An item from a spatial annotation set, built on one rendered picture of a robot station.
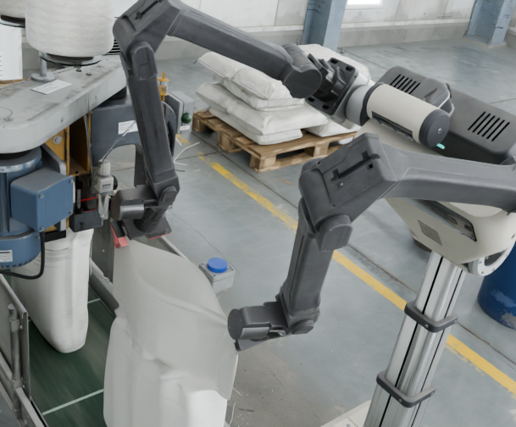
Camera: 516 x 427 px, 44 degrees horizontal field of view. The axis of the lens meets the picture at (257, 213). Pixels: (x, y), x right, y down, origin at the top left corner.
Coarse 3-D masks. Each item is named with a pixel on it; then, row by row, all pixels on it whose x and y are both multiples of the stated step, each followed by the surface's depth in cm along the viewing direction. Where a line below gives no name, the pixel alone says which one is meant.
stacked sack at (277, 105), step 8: (216, 80) 474; (224, 80) 460; (232, 80) 452; (232, 88) 452; (240, 88) 444; (240, 96) 446; (248, 96) 436; (248, 104) 441; (256, 104) 431; (264, 104) 432; (272, 104) 436; (280, 104) 439; (288, 104) 443; (296, 104) 446; (304, 104) 450
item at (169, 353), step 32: (128, 256) 158; (160, 256) 159; (128, 288) 161; (160, 288) 164; (192, 288) 158; (128, 320) 163; (160, 320) 147; (192, 320) 144; (224, 320) 140; (128, 352) 164; (160, 352) 152; (192, 352) 148; (224, 352) 144; (128, 384) 166; (160, 384) 153; (192, 384) 150; (224, 384) 146; (128, 416) 170; (160, 416) 156; (192, 416) 151; (224, 416) 160
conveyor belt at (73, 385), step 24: (96, 312) 235; (96, 336) 224; (48, 360) 211; (72, 360) 212; (96, 360) 214; (48, 384) 202; (72, 384) 203; (96, 384) 205; (48, 408) 194; (72, 408) 195; (96, 408) 196
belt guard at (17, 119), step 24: (72, 72) 147; (96, 72) 150; (120, 72) 154; (0, 96) 129; (24, 96) 131; (48, 96) 133; (72, 96) 135; (96, 96) 143; (0, 120) 119; (24, 120) 121; (48, 120) 125; (72, 120) 135; (0, 144) 118; (24, 144) 121
